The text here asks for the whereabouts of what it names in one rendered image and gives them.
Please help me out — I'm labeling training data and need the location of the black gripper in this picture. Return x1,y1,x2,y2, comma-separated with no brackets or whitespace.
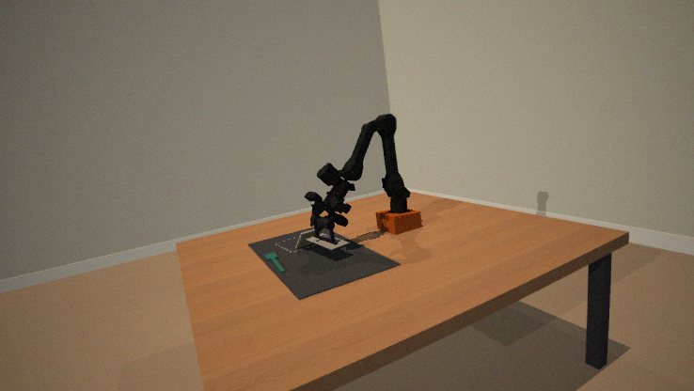
305,189,348,227

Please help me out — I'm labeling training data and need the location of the green small trowel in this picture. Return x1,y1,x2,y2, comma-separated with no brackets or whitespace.
264,253,285,274

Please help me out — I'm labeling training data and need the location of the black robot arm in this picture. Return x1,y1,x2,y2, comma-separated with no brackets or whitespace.
317,114,411,214

